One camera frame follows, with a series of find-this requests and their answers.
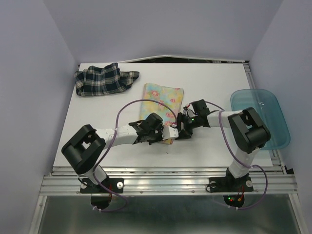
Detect pastel tie-dye skirt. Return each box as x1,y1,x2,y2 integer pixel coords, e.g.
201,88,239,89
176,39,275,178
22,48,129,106
139,83,184,134

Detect navy plaid skirt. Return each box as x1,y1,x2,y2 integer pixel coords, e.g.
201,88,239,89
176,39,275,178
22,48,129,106
74,63,140,97

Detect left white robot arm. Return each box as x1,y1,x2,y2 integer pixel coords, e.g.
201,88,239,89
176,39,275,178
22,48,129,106
61,113,164,192

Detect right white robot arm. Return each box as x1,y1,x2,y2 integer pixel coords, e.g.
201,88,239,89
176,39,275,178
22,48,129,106
177,99,271,193

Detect teal plastic bin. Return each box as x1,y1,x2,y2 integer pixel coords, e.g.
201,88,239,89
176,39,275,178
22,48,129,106
230,89,291,150

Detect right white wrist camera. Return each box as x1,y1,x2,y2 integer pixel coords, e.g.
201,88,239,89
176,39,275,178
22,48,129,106
186,109,196,117

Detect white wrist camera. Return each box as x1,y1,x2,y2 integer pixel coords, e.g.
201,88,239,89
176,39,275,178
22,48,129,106
162,126,178,140
186,109,196,117

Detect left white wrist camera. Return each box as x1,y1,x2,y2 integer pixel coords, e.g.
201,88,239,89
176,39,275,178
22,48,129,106
162,126,178,140

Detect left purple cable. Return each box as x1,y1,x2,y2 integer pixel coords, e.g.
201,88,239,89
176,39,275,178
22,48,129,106
92,99,178,212

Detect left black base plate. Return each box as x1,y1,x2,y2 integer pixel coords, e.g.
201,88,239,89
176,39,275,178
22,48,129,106
78,177,124,194

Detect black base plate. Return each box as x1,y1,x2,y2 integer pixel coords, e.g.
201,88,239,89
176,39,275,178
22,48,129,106
206,176,254,194
78,177,124,194

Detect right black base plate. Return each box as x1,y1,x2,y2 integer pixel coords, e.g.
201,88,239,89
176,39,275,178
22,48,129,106
206,176,254,194

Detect aluminium frame rails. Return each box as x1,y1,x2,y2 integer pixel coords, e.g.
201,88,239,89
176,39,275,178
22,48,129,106
30,61,309,234

